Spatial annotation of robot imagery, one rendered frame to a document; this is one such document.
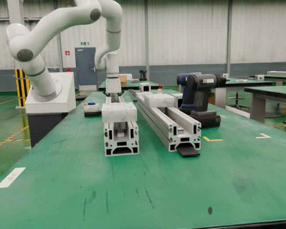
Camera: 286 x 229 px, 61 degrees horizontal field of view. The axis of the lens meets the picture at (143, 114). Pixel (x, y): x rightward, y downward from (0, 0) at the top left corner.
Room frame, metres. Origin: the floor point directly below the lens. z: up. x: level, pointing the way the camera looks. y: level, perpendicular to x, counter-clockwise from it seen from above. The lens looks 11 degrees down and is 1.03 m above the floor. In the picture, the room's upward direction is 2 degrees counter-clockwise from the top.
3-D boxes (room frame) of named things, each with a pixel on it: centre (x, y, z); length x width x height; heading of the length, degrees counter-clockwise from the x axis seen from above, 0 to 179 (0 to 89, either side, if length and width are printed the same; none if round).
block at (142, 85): (2.49, -0.02, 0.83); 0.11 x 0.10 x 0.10; 99
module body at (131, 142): (1.08, 0.12, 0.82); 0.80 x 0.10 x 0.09; 8
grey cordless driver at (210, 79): (1.02, -0.28, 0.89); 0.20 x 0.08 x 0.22; 111
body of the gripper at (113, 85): (1.66, 0.20, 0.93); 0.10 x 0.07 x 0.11; 98
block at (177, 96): (1.40, -0.21, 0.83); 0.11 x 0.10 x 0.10; 97
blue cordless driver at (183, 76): (1.20, -0.27, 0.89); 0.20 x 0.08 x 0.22; 79
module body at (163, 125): (1.10, -0.07, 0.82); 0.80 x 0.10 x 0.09; 8
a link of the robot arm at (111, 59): (1.66, 0.20, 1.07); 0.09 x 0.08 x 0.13; 103
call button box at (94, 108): (1.34, 0.27, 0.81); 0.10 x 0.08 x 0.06; 98
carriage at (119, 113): (0.83, 0.08, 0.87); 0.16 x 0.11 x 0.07; 8
